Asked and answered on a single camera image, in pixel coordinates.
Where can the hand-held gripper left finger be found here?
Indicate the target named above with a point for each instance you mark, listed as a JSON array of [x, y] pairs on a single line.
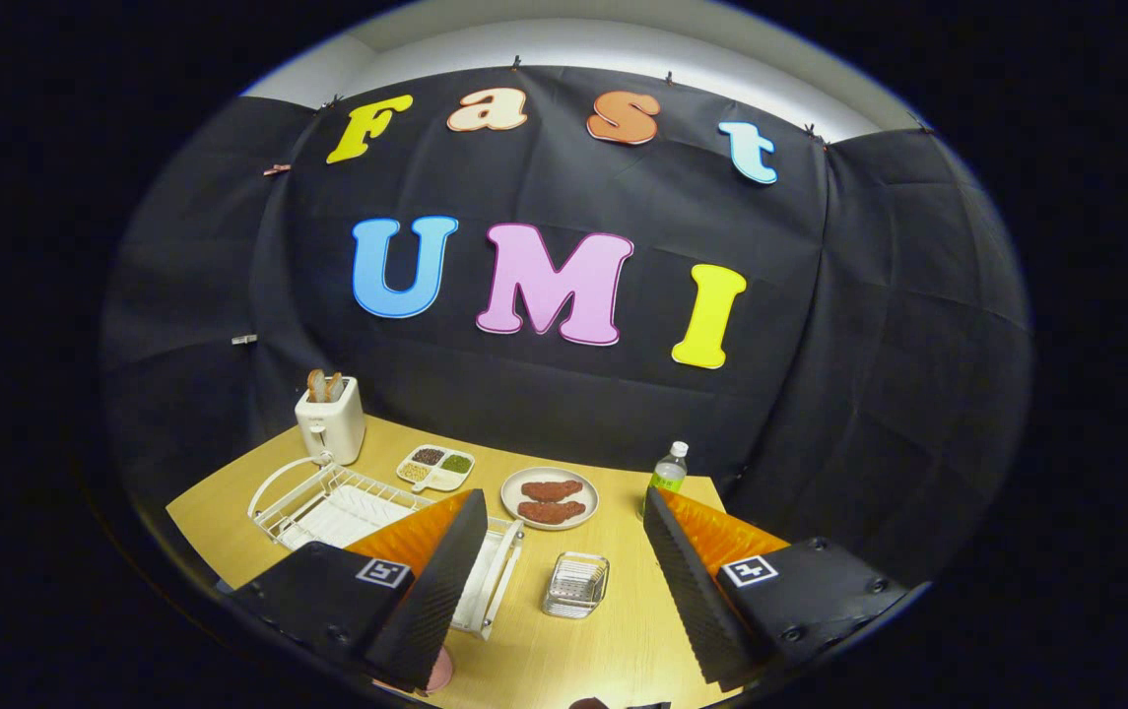
[[435, 601]]

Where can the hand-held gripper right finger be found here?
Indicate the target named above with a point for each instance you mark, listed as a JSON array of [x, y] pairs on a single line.
[[692, 601]]

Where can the pink plate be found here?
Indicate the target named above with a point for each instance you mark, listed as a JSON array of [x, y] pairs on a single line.
[[440, 672]]

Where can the white plate with meat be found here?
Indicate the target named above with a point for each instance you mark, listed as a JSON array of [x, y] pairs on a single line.
[[509, 497]]

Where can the white sectioned bean dish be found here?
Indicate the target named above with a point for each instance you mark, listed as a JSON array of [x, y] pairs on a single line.
[[435, 473]]

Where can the green label drink bottle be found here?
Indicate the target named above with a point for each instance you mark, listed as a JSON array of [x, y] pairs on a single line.
[[670, 478]]

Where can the brown meat piece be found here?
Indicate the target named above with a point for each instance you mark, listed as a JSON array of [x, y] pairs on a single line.
[[552, 512], [552, 490]]

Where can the white toaster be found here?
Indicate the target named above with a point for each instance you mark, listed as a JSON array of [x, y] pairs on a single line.
[[332, 428]]

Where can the toasted bread slice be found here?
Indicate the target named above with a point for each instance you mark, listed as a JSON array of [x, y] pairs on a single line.
[[334, 386], [316, 385]]

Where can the black backdrop cloth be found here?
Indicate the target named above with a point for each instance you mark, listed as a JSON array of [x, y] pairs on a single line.
[[820, 295]]

